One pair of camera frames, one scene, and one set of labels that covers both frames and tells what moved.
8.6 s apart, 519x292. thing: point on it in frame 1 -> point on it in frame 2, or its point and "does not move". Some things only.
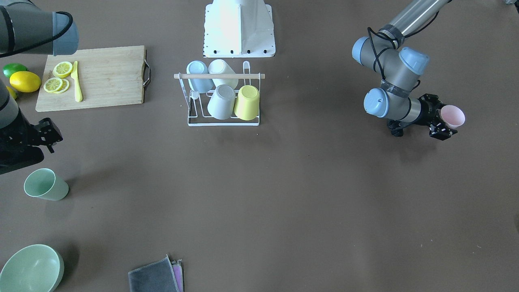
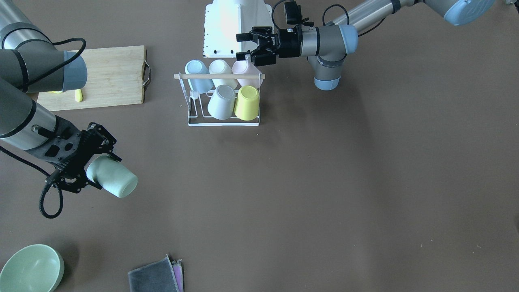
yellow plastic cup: (246, 106) does not move
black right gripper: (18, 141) -> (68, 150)
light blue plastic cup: (202, 85) does not move
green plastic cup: (43, 183) -> (112, 176)
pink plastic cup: (452, 116) -> (242, 67)
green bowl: (36, 268) does not move
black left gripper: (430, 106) -> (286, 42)
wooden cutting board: (110, 77) does not move
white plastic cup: (219, 66) does not move
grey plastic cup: (220, 106) does not move
